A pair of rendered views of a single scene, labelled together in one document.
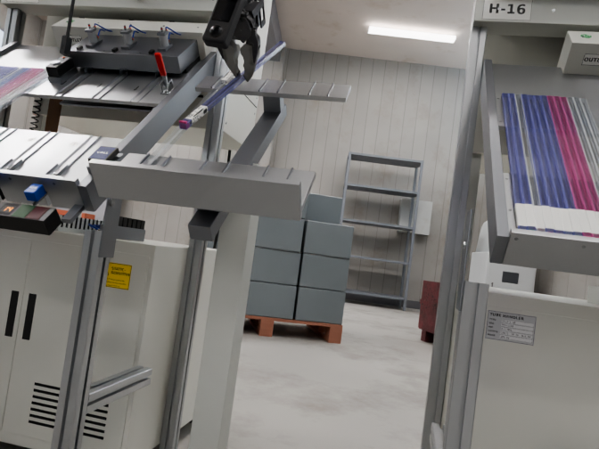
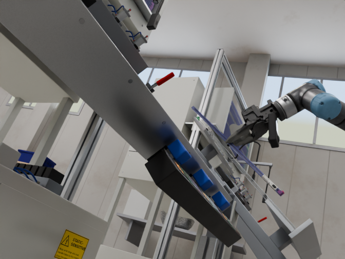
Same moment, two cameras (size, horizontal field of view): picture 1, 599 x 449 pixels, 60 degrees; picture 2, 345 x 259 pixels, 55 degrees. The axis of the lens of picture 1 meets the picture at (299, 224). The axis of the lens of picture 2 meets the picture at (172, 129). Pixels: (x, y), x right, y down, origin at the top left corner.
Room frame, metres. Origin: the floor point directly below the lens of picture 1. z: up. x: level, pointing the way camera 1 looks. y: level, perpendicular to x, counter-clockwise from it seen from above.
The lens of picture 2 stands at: (0.89, 1.19, 0.50)
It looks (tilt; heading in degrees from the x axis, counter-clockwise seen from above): 25 degrees up; 291
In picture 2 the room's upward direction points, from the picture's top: 18 degrees clockwise
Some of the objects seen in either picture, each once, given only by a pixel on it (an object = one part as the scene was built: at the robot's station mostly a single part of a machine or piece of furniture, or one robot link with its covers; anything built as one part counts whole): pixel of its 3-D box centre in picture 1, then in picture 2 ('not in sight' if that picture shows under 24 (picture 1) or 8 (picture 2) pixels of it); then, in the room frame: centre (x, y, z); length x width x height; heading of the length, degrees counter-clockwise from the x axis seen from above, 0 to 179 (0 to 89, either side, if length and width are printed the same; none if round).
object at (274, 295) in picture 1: (268, 257); not in sight; (4.23, 0.22, 0.58); 1.16 x 0.78 x 1.15; 102
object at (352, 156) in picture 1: (375, 231); not in sight; (7.80, -1.15, 1.11); 1.11 x 0.47 x 2.23; 87
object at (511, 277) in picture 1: (501, 275); not in sight; (6.62, -2.65, 0.69); 0.70 x 0.61 x 1.38; 177
